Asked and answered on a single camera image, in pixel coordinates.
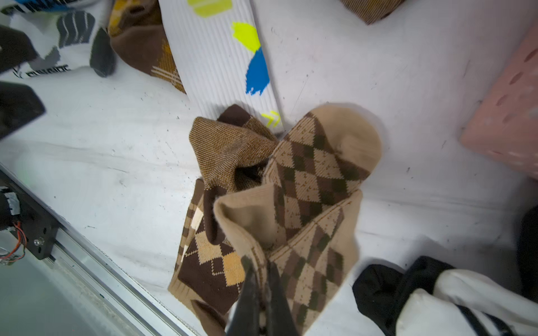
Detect yellow brown plaid sock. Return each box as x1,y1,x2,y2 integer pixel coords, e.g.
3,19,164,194
108,0,186,93

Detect brown long sock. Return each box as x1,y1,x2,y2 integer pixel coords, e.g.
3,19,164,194
340,0,405,25

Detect brown tan striped sock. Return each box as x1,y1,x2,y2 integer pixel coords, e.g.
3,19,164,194
189,104,278,245

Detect beige green argyle sock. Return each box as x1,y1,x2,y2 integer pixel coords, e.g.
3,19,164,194
214,104,382,335

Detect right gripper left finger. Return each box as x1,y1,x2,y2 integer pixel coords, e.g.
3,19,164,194
226,256,260,336

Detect white sock yellow blue patches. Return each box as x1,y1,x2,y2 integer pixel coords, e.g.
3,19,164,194
159,0,284,134

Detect black white sock pile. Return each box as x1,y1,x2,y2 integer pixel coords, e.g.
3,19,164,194
353,207,537,335

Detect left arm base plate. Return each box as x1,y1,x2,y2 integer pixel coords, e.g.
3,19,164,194
1,172,60,265

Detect pink plastic basket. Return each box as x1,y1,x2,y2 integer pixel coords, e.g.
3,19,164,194
460,24,537,179

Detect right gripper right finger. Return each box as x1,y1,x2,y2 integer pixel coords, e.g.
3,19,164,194
264,263,298,336

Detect aluminium rail frame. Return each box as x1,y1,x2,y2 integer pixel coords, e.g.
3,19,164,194
1,167,197,335

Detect brown argyle sock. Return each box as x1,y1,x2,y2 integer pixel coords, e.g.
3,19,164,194
168,179,245,335

